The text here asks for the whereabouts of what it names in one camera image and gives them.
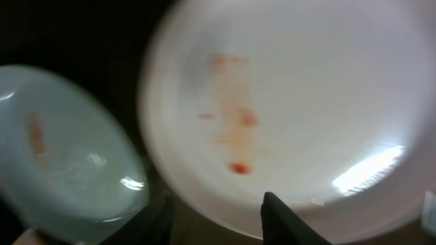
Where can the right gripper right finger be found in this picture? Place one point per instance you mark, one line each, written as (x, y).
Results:
(281, 226)

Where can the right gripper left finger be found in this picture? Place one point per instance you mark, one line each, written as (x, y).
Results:
(150, 226)

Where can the white bluish plate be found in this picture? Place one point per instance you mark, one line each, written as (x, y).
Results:
(67, 166)

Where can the white pinkish plate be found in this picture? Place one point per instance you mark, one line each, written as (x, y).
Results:
(330, 105)

